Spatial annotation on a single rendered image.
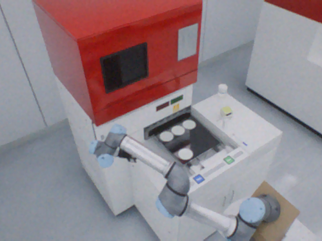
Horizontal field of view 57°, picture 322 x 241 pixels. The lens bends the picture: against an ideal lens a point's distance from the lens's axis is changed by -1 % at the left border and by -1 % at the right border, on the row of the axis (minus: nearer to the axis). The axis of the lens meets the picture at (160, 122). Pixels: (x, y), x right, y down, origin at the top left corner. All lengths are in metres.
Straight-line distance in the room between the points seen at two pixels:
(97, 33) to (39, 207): 2.01
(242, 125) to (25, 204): 2.15
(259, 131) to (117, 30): 1.25
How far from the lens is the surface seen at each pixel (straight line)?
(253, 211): 1.58
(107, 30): 1.59
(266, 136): 2.23
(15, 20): 3.08
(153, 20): 1.71
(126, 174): 2.42
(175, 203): 1.44
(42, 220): 3.05
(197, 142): 2.18
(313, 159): 3.60
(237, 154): 2.07
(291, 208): 1.75
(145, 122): 2.15
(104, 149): 1.49
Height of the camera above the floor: 2.49
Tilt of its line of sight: 43 degrees down
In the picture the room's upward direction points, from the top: 1 degrees counter-clockwise
